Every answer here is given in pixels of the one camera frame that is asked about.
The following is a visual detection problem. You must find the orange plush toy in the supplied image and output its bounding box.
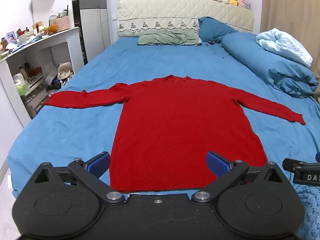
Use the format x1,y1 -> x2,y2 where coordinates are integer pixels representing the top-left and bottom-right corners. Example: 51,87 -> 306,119
42,24 -> 58,35

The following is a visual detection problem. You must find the wicker basket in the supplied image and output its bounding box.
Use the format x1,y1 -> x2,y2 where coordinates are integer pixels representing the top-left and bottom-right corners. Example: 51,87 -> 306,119
55,15 -> 70,31

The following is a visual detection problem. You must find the beige cloth bag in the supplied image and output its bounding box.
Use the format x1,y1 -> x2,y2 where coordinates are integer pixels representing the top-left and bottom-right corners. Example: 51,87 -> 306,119
57,62 -> 75,81

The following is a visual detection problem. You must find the light blue blanket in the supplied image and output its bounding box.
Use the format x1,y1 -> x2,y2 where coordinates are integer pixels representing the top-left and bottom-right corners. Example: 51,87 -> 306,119
256,28 -> 313,68

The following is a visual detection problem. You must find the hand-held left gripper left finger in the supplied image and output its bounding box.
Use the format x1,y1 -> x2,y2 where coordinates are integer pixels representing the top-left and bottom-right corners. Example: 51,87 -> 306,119
32,152 -> 125,205

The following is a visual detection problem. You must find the blue pillow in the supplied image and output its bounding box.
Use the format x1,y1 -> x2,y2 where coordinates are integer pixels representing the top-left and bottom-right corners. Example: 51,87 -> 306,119
198,16 -> 238,43

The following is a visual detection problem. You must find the grey and white wardrobe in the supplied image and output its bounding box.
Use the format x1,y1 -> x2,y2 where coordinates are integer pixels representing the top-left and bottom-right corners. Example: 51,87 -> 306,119
71,0 -> 112,65

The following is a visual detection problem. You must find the red knit sweater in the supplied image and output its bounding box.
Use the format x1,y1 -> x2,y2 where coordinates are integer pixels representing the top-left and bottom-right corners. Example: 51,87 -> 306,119
44,74 -> 307,193

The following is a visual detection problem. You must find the blue fluffy rug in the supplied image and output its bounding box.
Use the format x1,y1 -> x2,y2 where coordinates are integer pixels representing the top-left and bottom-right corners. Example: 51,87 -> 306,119
295,184 -> 320,240

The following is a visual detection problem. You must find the clear plastic drawer unit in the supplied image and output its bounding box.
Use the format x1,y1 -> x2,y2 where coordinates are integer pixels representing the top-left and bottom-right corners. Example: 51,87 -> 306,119
19,76 -> 50,120

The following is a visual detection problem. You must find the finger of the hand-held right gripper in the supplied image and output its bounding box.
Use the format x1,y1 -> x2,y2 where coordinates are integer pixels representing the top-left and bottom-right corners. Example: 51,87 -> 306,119
282,151 -> 320,173

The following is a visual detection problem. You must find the rolled blue duvet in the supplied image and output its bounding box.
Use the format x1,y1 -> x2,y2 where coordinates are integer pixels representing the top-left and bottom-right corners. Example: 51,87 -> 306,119
221,32 -> 319,98

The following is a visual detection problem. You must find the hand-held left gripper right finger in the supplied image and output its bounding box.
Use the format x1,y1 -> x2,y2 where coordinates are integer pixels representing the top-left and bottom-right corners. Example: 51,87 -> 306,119
191,151 -> 287,204

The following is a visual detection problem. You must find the green pillow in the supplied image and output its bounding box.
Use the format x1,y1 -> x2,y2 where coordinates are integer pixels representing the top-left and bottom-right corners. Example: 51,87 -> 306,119
137,28 -> 202,46

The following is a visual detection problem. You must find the white cluttered desk shelf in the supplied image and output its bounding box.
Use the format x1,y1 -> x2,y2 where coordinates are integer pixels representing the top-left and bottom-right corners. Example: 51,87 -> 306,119
0,27 -> 84,128

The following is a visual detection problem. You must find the beige curtain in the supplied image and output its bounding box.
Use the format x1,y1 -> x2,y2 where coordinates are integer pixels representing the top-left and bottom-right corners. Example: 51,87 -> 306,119
260,0 -> 320,73

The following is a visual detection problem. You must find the cream quilted headboard cover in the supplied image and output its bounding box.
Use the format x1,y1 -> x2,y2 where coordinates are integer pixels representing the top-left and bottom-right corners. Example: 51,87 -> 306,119
117,0 -> 255,38

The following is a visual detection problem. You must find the bed with blue sheet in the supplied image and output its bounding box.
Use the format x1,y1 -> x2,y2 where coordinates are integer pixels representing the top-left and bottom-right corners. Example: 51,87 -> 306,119
7,36 -> 320,199

